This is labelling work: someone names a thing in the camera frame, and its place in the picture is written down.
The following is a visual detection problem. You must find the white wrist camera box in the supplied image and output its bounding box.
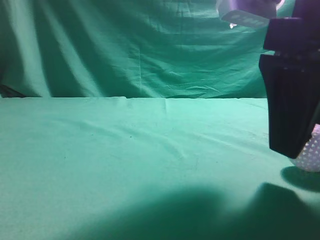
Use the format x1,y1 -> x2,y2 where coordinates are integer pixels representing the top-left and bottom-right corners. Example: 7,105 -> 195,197
216,0 -> 285,29

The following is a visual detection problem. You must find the green backdrop curtain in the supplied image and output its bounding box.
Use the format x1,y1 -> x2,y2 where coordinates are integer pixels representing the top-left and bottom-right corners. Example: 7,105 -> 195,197
0,0 -> 298,99

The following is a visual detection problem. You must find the white golf ball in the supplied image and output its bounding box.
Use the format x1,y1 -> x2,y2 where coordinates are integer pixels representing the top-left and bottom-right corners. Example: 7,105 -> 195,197
290,124 -> 320,173

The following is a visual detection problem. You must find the green table cloth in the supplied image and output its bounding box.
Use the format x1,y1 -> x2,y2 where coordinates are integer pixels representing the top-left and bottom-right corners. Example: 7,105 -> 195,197
0,97 -> 320,240

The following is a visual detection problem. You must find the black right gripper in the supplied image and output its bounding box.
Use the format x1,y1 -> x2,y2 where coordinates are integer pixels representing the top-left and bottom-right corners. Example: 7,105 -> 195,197
259,0 -> 320,159

